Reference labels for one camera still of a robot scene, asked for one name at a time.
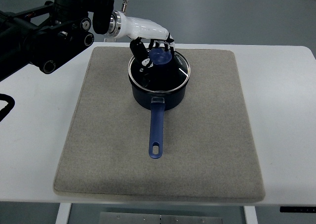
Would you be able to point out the white table leg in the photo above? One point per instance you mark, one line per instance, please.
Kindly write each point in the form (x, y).
(63, 213)
(250, 215)

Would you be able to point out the glass pot lid blue knob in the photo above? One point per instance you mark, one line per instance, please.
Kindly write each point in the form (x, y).
(164, 73)

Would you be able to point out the dark blue saucepan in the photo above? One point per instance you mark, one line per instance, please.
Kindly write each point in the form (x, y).
(157, 102)

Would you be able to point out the black table control panel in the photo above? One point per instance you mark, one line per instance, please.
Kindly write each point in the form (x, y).
(299, 209)

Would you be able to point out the beige fabric mat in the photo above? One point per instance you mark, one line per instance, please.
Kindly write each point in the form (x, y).
(202, 150)

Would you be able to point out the white table leg right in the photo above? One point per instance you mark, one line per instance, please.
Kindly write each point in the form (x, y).
(250, 215)

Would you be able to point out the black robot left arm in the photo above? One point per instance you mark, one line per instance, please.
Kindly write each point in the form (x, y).
(51, 35)

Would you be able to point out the white table leg left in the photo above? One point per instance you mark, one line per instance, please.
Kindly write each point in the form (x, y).
(63, 213)

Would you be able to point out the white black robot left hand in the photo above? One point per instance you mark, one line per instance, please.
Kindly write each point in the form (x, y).
(144, 34)

